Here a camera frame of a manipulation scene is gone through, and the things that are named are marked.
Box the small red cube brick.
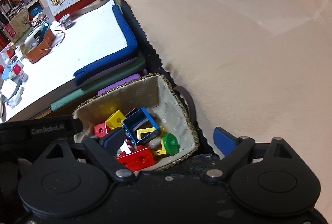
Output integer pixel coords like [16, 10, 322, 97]
[93, 122, 109, 138]

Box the small yellow cube brick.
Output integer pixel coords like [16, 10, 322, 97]
[105, 110, 126, 130]

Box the blue square frame brick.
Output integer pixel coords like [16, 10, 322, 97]
[123, 107, 161, 145]

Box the red long toy brick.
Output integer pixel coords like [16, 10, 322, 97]
[116, 145, 156, 172]

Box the yellow square frame brick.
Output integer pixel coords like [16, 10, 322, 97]
[136, 126, 168, 157]

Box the green round toy piece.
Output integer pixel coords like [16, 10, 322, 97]
[163, 133, 179, 155]

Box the pink toy brick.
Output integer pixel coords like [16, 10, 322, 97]
[119, 139, 136, 154]

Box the white wall plug charger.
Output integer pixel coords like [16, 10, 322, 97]
[146, 107, 156, 118]

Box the woven lined basket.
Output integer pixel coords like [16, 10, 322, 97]
[74, 74, 199, 173]

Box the purple cushion pad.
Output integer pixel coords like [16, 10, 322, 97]
[97, 73, 141, 95]

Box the green cushion pad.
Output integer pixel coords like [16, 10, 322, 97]
[50, 52, 146, 112]

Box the brown leather organizer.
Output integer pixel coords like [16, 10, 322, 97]
[20, 21, 55, 64]

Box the beige blanket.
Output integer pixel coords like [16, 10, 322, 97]
[123, 0, 331, 220]

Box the small metal tin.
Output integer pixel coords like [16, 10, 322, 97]
[60, 14, 73, 29]

